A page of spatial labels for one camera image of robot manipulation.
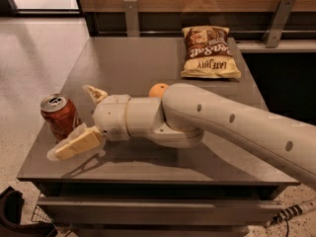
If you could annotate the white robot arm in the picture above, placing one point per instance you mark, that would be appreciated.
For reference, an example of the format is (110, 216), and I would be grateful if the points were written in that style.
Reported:
(180, 114)

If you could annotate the right metal bracket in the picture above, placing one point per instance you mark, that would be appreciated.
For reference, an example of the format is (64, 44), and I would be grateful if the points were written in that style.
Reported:
(272, 36)

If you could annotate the brown sea salt chip bag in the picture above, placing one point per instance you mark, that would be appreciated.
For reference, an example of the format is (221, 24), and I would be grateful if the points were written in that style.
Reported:
(208, 54)

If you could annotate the metal bracket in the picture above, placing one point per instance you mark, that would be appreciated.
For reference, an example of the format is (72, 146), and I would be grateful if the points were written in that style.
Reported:
(272, 36)
(131, 18)

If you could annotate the grey drawer cabinet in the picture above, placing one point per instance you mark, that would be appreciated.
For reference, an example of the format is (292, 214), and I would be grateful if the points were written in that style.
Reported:
(137, 188)

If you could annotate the left metal bracket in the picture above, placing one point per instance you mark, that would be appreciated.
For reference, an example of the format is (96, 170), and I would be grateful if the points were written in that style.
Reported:
(131, 18)

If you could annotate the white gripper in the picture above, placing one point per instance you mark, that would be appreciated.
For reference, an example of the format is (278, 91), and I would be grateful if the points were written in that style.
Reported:
(111, 118)

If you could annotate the orange fruit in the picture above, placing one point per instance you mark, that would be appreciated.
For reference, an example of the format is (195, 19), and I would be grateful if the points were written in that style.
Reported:
(158, 90)

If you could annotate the dark robot base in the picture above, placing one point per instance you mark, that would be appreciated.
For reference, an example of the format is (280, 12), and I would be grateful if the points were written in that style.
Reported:
(11, 206)

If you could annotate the wire mesh basket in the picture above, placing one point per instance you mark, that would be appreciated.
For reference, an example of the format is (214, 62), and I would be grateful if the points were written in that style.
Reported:
(40, 216)

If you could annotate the red coke can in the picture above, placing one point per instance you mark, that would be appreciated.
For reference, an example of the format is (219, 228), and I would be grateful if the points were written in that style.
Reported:
(60, 114)

